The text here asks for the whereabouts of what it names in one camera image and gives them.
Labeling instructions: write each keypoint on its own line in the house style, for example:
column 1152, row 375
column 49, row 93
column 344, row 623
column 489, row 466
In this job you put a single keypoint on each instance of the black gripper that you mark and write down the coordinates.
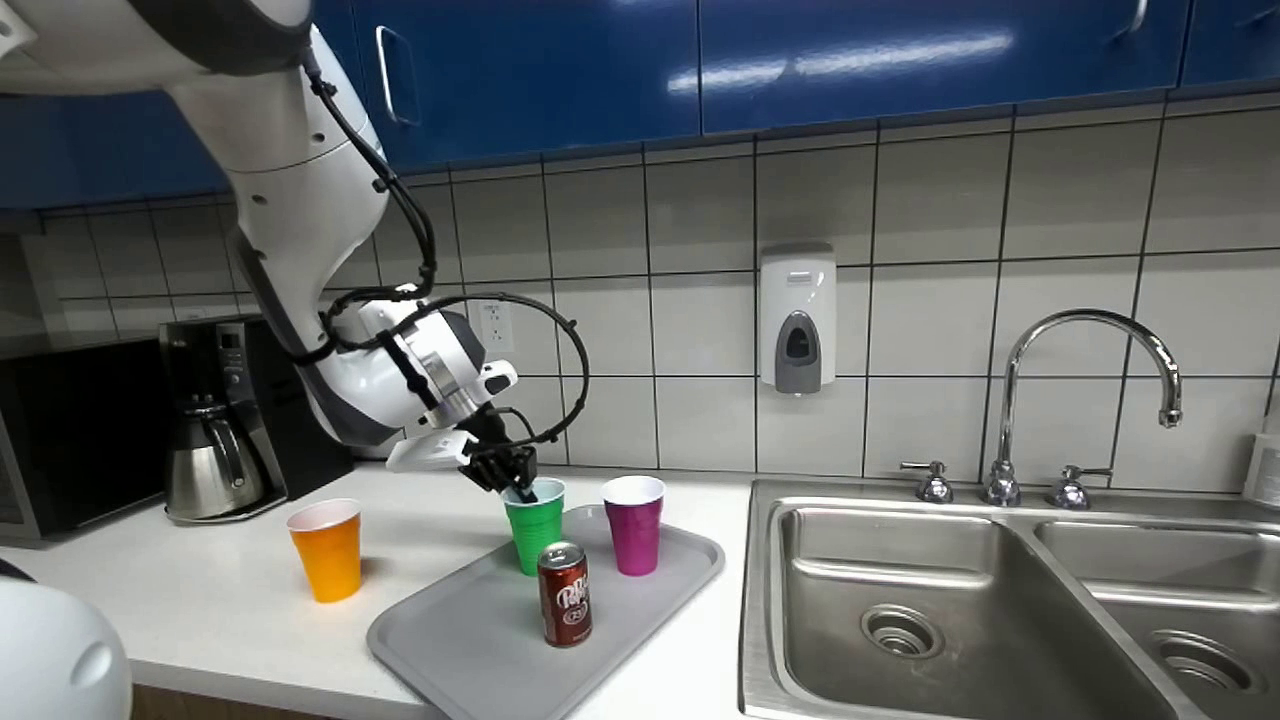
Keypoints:
column 486, row 430

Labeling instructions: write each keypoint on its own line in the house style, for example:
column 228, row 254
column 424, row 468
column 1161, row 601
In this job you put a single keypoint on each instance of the green plastic cup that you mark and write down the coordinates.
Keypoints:
column 534, row 535

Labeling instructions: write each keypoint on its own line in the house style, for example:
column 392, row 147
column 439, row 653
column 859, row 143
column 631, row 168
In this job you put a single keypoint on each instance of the purple plastic cup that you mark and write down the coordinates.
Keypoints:
column 632, row 528

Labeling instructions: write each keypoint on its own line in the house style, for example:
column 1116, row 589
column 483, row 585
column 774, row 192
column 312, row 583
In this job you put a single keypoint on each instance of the orange plastic cup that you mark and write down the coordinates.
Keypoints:
column 331, row 555

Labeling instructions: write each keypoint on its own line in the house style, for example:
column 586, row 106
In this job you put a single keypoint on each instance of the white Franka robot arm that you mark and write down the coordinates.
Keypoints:
column 294, row 184

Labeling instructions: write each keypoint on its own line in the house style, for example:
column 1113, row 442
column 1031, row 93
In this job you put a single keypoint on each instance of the white rounded robot base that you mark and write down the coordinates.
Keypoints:
column 52, row 653

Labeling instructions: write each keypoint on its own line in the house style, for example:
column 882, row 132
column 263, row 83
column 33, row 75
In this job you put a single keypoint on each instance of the grey plastic tray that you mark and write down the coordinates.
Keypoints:
column 455, row 641

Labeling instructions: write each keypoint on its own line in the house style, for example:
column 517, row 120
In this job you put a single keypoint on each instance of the red soda can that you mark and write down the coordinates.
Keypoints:
column 565, row 601

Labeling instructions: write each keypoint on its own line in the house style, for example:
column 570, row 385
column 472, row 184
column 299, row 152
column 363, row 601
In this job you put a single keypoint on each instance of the black steel coffee maker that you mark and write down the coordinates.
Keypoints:
column 266, row 415

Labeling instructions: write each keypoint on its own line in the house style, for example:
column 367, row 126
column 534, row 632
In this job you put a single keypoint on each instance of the steel coffee carafe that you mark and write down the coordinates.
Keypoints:
column 207, row 466

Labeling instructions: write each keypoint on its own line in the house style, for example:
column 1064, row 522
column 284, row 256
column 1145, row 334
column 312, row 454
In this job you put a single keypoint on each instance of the stainless steel double sink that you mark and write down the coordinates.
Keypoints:
column 961, row 585

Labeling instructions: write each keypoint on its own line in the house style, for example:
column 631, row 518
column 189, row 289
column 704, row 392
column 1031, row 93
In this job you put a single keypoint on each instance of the chrome gooseneck faucet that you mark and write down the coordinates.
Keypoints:
column 1064, row 321

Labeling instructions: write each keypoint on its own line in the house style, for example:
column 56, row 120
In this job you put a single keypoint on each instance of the white wall power outlet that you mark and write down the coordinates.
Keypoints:
column 503, row 334

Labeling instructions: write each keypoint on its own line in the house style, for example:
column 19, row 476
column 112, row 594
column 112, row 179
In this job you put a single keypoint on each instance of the white wall soap dispenser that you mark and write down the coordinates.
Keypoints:
column 796, row 313

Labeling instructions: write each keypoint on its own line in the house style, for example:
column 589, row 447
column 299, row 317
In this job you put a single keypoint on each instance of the blue wall cabinet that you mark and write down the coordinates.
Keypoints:
column 563, row 64

